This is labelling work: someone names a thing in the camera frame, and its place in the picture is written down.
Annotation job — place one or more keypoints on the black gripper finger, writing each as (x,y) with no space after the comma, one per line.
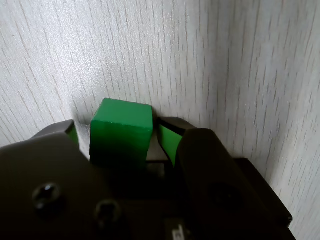
(212,170)
(50,175)

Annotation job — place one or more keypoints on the green wooden cube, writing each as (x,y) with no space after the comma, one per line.
(120,135)

